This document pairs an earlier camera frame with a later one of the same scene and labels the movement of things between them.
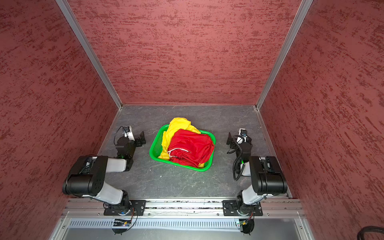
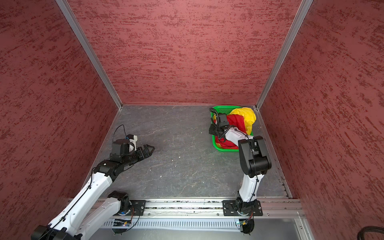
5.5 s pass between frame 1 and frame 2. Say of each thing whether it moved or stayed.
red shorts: moved
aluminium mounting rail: stayed
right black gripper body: moved
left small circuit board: stayed
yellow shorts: moved
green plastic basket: moved
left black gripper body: moved
